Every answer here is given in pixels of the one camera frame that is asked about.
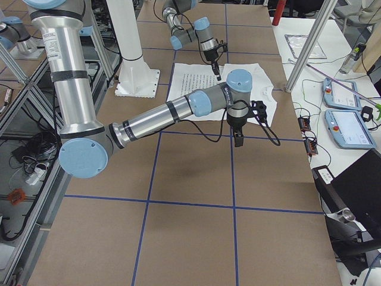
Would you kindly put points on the clear plastic water bottle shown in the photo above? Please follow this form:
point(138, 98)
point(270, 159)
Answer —
point(352, 58)

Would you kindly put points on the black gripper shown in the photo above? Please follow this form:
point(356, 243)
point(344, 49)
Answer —
point(212, 56)
point(234, 123)

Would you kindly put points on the blue teach pendant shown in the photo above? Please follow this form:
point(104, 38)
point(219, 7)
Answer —
point(348, 130)
point(335, 96)

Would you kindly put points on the black orange adapter box lower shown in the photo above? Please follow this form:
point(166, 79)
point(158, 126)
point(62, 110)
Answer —
point(310, 147)

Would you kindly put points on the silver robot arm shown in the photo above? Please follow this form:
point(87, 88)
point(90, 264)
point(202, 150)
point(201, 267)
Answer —
point(199, 32)
point(87, 144)

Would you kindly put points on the white pedestal column with base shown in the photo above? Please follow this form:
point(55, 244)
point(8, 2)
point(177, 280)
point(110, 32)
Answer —
point(136, 78)

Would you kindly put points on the black laptop computer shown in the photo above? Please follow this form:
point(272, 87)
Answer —
point(356, 188)

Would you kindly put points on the aluminium frame post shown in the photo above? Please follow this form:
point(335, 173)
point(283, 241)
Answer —
point(313, 36)

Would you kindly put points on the upper blue teach pendant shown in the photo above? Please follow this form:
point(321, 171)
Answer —
point(335, 96)

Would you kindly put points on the white long-sleeve printed shirt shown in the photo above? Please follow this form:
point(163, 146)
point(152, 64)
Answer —
point(189, 77)

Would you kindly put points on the purple green grabber stick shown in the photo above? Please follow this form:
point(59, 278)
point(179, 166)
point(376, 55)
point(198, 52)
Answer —
point(377, 106)

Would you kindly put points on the black orange adapter box upper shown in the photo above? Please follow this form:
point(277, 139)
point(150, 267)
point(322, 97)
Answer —
point(304, 124)

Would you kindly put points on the lower blue teach pendant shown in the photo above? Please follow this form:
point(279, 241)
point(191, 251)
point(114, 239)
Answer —
point(348, 130)

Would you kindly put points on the black orange adapter box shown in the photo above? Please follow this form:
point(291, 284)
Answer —
point(304, 124)
point(310, 147)

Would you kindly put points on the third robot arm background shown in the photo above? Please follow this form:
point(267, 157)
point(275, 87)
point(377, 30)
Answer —
point(16, 39)

